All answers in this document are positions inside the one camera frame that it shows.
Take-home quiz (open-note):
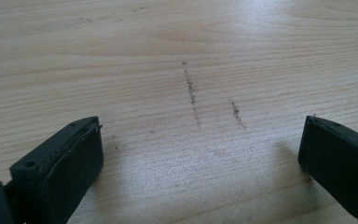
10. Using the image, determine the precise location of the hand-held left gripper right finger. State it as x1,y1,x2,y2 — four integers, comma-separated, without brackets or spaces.
297,115,358,224

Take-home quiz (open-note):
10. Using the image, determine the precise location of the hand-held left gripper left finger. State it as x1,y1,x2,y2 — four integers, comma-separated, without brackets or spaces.
5,116,104,224

